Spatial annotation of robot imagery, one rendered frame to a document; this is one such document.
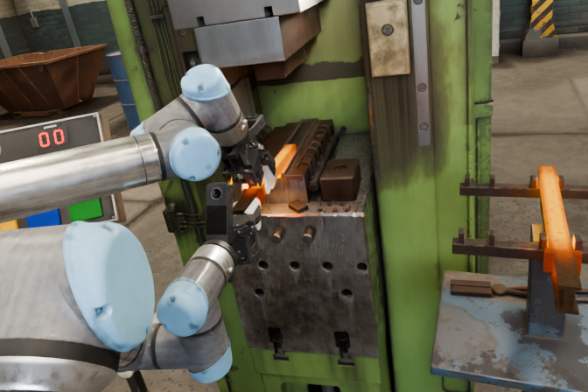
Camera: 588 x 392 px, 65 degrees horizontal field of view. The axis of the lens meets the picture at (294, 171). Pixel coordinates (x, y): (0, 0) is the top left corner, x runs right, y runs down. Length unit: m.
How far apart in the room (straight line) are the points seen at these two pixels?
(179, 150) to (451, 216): 0.85
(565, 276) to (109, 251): 0.56
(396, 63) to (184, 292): 0.71
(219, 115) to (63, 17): 9.30
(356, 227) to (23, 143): 0.84
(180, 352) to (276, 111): 1.00
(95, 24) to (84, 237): 9.18
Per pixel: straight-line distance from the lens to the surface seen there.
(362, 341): 1.33
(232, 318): 1.69
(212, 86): 0.80
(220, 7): 1.08
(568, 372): 1.00
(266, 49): 1.06
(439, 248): 1.38
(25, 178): 0.68
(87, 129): 1.28
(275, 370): 1.49
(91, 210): 1.24
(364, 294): 1.22
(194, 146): 0.67
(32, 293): 0.44
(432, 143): 1.22
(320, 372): 1.45
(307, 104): 1.58
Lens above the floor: 1.45
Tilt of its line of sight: 23 degrees down
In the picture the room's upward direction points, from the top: 10 degrees counter-clockwise
